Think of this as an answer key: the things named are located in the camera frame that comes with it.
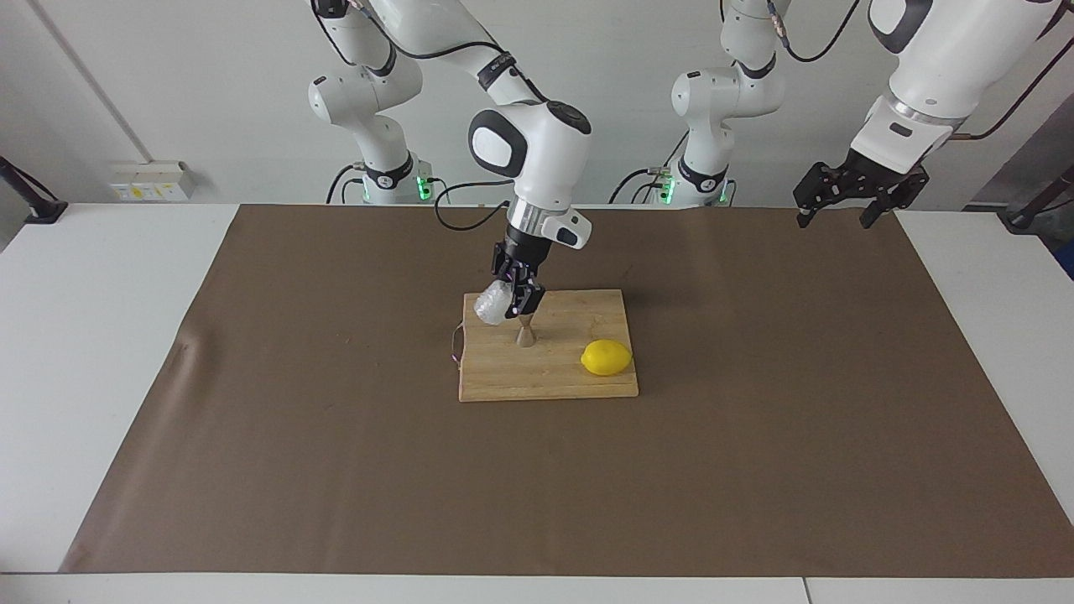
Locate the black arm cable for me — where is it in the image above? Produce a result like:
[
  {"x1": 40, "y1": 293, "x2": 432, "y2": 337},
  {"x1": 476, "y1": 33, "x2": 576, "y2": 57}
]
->
[
  {"x1": 310, "y1": 0, "x2": 515, "y2": 232},
  {"x1": 766, "y1": 0, "x2": 1074, "y2": 143}
]

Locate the brown paper table mat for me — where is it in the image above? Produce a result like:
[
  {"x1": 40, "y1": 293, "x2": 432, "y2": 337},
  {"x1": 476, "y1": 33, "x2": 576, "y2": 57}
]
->
[{"x1": 59, "y1": 205, "x2": 1074, "y2": 580}]

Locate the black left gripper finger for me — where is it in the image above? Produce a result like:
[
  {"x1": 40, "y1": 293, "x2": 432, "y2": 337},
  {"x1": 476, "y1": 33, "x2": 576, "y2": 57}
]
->
[
  {"x1": 794, "y1": 164, "x2": 832, "y2": 230},
  {"x1": 859, "y1": 190, "x2": 906, "y2": 230}
]

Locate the clear plastic cup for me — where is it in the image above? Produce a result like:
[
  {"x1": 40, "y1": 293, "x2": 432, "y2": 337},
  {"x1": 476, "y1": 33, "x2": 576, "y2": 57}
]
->
[{"x1": 472, "y1": 281, "x2": 514, "y2": 327}]

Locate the wooden cutting board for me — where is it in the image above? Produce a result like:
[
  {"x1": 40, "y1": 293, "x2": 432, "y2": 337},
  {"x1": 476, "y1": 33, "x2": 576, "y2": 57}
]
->
[{"x1": 451, "y1": 289, "x2": 640, "y2": 404}]

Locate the black base cable bundle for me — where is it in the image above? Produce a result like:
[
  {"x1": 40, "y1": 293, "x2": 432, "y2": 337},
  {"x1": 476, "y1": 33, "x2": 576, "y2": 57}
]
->
[
  {"x1": 325, "y1": 164, "x2": 367, "y2": 206},
  {"x1": 608, "y1": 124, "x2": 691, "y2": 206}
]

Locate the black clamp stand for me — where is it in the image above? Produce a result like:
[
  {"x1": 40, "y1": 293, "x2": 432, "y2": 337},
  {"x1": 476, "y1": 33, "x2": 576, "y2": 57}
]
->
[
  {"x1": 0, "y1": 155, "x2": 69, "y2": 226},
  {"x1": 997, "y1": 164, "x2": 1074, "y2": 235}
]

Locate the yellow lemon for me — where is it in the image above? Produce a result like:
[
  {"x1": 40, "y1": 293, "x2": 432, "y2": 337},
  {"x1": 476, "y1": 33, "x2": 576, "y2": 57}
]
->
[{"x1": 581, "y1": 339, "x2": 633, "y2": 377}]

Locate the white wall socket strip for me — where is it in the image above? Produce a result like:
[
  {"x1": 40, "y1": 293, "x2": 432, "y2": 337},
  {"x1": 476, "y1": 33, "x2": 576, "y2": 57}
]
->
[{"x1": 109, "y1": 161, "x2": 195, "y2": 203}]

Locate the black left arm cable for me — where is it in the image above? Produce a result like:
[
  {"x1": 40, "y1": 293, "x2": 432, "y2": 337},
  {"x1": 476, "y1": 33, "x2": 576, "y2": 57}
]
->
[{"x1": 766, "y1": 0, "x2": 1074, "y2": 143}]

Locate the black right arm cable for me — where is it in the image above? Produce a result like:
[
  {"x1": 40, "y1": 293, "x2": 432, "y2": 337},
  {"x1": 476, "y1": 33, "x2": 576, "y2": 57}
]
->
[{"x1": 310, "y1": 0, "x2": 515, "y2": 232}]

